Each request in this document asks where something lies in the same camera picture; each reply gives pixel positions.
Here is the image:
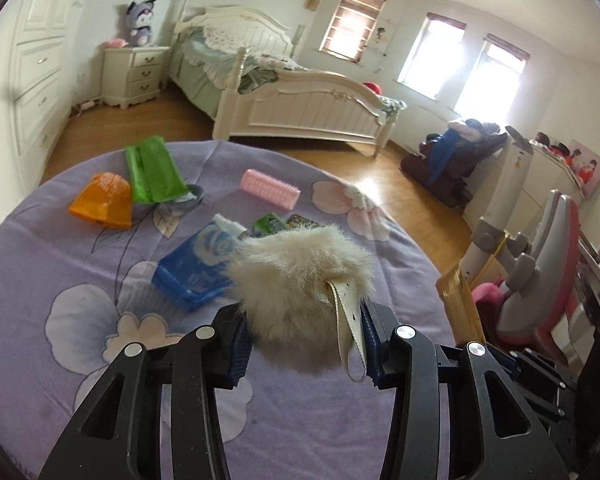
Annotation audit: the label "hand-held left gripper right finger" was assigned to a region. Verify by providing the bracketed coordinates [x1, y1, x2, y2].
[360, 301, 571, 480]

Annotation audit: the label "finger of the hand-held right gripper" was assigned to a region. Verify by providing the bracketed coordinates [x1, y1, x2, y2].
[487, 344, 578, 426]

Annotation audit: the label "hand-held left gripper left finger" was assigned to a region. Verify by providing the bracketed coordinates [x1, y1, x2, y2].
[39, 302, 253, 480]

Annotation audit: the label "cream fluffy fur accessory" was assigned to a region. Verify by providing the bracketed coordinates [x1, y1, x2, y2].
[225, 224, 378, 386]

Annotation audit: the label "yellow snack bag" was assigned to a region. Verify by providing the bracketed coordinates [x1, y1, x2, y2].
[436, 266, 487, 346]

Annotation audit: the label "pink grey chair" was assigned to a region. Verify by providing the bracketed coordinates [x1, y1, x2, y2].
[472, 190, 583, 361]

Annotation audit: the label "blue wet wipes packet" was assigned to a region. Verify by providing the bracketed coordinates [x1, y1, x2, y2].
[151, 214, 248, 311]

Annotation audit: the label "small green packet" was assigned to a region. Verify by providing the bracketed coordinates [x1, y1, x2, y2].
[252, 213, 288, 238]

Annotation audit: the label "dark patterned packet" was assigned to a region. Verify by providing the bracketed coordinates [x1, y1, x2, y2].
[285, 214, 326, 231]

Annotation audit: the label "grey round container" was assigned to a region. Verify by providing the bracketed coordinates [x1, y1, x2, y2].
[157, 185, 206, 216]

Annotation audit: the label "pink hair roller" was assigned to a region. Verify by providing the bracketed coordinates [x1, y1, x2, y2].
[240, 168, 302, 209]

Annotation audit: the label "white cabinet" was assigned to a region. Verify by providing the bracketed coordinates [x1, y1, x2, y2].
[495, 142, 588, 241]

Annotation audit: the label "dark brown massage chair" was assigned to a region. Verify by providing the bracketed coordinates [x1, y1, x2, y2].
[400, 127, 508, 209]

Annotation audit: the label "pink framed photo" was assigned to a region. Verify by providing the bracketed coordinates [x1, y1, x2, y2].
[567, 140, 600, 198]

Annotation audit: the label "green plastic packet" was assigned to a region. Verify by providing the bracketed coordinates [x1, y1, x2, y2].
[125, 135, 191, 205]

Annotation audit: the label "purple floral tablecloth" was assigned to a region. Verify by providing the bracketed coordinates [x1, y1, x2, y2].
[0, 140, 456, 480]

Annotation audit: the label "blue cloth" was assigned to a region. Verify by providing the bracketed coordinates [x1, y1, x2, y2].
[427, 129, 463, 187]

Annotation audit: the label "red dolls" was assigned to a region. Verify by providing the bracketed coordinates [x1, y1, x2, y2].
[535, 131, 573, 161]

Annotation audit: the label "pile of clothes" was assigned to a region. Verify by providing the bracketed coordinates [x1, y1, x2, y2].
[447, 119, 501, 143]

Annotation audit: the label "green blanket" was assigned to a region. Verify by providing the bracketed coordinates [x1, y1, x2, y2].
[180, 40, 301, 96]

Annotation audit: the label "cream nightstand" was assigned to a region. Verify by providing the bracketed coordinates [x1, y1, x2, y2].
[102, 45, 172, 110]

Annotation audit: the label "bright window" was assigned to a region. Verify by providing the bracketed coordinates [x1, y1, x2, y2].
[455, 34, 531, 121]
[397, 12, 467, 100]

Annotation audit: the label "floral pillow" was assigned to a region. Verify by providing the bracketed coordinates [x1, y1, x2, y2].
[200, 25, 246, 53]

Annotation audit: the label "window with brown blind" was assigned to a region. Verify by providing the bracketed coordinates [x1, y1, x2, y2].
[320, 0, 387, 63]

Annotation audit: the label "purple plush toy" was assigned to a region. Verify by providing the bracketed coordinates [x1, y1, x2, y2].
[125, 0, 157, 48]

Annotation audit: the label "white wardrobe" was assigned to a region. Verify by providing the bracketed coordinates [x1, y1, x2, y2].
[0, 0, 81, 221]

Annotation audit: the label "white bed frame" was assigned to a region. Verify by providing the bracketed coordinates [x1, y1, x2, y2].
[167, 0, 406, 158]

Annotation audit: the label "wall poster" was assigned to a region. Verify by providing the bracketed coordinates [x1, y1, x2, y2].
[370, 17, 398, 53]

